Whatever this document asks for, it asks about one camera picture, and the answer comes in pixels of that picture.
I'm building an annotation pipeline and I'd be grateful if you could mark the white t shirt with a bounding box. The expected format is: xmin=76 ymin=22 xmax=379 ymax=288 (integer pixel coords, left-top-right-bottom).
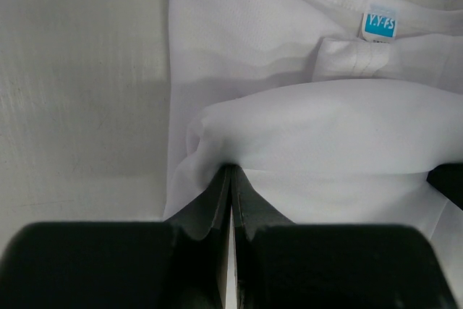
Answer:
xmin=164 ymin=0 xmax=462 ymax=300

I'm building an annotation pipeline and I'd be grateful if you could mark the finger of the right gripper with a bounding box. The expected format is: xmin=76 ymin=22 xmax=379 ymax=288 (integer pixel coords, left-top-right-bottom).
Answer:
xmin=427 ymin=164 xmax=463 ymax=209

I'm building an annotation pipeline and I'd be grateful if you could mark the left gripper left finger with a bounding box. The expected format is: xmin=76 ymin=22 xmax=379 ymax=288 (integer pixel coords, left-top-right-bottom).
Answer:
xmin=1 ymin=166 xmax=232 ymax=308

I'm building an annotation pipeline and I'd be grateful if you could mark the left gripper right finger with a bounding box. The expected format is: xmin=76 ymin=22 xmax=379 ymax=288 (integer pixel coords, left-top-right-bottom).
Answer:
xmin=230 ymin=166 xmax=457 ymax=308

